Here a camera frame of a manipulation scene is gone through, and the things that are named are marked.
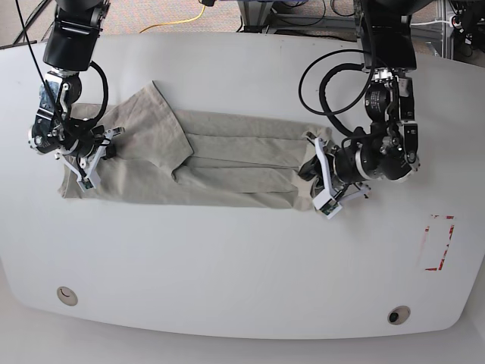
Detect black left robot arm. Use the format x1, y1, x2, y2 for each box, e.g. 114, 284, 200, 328
299, 1, 420, 215

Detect left round table grommet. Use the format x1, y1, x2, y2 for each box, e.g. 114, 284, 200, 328
56, 287, 78, 307

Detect red tape rectangle marking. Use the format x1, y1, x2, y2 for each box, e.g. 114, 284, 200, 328
420, 215, 456, 271

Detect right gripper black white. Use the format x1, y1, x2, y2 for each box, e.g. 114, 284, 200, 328
56, 126, 125, 178

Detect round table grommet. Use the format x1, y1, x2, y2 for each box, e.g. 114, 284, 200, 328
56, 287, 78, 307
387, 306, 411, 325

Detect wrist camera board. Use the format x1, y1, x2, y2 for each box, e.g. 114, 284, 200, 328
312, 191, 343, 219
77, 174, 101, 193

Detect right round table grommet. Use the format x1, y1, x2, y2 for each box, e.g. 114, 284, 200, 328
387, 306, 411, 325

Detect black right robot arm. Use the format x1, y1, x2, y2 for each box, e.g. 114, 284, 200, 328
28, 1, 124, 191

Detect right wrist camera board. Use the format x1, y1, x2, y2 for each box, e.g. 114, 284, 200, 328
77, 174, 101, 193

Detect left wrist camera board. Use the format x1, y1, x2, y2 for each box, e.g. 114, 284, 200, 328
312, 191, 343, 219

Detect aluminium frame rail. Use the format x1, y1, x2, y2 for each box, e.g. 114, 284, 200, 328
237, 1, 455, 59

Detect black coiled cables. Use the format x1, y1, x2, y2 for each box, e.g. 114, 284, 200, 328
298, 0, 376, 137

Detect yellow cable on floor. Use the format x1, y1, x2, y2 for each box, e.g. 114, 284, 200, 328
139, 3, 206, 34

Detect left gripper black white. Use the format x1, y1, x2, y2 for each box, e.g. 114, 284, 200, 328
298, 132, 371, 203

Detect beige grey t-shirt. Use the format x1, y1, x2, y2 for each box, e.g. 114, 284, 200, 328
59, 83, 331, 211

